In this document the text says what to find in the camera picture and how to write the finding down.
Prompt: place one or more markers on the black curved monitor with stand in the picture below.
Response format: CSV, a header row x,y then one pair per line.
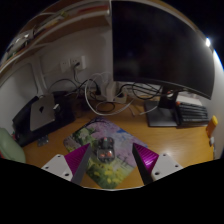
x,y
156,43

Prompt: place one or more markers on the silver mini computer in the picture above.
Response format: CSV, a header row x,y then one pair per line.
x,y
42,113

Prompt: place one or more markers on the wooden wall shelf with items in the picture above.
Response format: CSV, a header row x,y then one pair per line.
x,y
43,30

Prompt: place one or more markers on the orange jar with yellow lid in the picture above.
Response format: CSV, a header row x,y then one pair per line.
x,y
211,126

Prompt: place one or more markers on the dark mechanical keyboard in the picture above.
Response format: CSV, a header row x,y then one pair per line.
x,y
193,113

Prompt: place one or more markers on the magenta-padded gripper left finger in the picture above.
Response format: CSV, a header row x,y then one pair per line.
x,y
61,165

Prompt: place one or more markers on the bright ceiling light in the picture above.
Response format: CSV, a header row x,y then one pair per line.
x,y
208,42

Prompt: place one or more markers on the floral print mouse pad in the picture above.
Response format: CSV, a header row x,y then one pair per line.
x,y
121,150

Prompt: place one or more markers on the white wall outlet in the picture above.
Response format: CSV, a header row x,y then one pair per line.
x,y
71,64

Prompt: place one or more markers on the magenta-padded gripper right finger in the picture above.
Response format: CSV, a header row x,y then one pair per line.
x,y
162,165

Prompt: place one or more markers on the transparent computer mouse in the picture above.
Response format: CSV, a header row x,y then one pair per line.
x,y
105,150

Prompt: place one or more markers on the small metal bracket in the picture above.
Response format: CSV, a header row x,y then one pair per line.
x,y
43,141

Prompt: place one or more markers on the pale green object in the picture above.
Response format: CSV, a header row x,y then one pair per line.
x,y
11,148

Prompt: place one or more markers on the white power strip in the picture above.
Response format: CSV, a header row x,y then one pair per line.
x,y
111,93

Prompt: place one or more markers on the black box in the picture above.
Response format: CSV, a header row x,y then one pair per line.
x,y
66,111

